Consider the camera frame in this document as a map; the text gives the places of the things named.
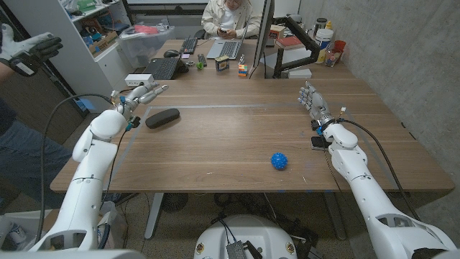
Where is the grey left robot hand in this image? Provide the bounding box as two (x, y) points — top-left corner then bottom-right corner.
(118, 81), (170, 114)

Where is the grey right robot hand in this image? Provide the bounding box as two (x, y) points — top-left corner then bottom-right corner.
(297, 81), (335, 127)

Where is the black glasses case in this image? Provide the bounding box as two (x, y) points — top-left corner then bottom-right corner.
(144, 107), (181, 130)

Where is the blue spiky ball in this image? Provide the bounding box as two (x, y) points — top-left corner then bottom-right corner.
(270, 152), (289, 171)

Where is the white power strip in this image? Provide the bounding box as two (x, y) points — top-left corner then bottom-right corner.
(124, 73), (155, 88)

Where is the flat white box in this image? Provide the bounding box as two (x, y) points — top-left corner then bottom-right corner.
(287, 68), (313, 80)

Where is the black keyboard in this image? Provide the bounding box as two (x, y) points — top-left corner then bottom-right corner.
(142, 57), (180, 81)
(179, 35), (199, 55)

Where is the clear jar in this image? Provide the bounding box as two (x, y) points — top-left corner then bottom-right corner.
(324, 49), (341, 68)

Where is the clear plastic storage bin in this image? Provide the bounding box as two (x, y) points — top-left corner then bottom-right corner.
(116, 24), (176, 69)

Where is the blue plastic piece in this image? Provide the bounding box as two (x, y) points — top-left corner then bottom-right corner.
(74, 97), (97, 112)

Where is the cardboard box on shelf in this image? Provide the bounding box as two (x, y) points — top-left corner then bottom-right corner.
(88, 30), (119, 55)

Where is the white plastic tub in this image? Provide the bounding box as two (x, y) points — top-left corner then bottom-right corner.
(314, 28), (335, 51)

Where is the red book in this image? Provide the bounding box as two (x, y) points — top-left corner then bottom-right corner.
(275, 35), (305, 50)

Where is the white shelf cabinet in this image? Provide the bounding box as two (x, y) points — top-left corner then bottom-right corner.
(3, 0), (136, 114)

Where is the black lidded bottle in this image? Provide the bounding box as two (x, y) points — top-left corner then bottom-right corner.
(313, 17), (328, 37)

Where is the orange box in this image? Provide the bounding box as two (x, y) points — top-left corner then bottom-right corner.
(268, 24), (286, 40)

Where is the small yellow black box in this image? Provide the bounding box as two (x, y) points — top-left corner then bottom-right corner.
(214, 55), (231, 72)

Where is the computer monitor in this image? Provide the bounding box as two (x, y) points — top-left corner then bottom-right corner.
(251, 0), (276, 69)

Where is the silver laptop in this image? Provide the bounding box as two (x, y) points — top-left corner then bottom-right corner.
(206, 23), (249, 60)

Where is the black floor fan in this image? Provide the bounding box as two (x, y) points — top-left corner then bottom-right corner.
(160, 193), (190, 213)

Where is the seated person in cream jacket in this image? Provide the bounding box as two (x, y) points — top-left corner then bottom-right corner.
(200, 0), (262, 40)

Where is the grey table leg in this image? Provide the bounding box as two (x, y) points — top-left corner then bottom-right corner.
(144, 193), (165, 240)
(322, 191), (348, 241)

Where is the standing person in jeans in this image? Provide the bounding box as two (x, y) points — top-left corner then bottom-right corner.
(0, 63), (82, 217)

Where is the white and black glove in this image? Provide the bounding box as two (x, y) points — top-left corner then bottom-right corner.
(0, 23), (64, 78)

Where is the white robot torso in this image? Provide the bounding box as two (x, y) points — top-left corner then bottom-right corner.
(193, 214), (298, 259)

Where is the grey finned module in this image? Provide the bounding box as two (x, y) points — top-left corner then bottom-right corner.
(225, 240), (248, 259)

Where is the white floor bin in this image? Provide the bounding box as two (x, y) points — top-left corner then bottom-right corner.
(0, 210), (47, 251)

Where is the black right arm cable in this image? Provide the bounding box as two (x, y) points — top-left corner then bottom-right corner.
(339, 118), (422, 222)

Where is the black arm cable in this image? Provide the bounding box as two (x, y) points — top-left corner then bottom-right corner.
(339, 118), (422, 222)
(34, 93), (116, 244)

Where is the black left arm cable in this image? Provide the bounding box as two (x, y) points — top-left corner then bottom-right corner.
(34, 93), (116, 244)

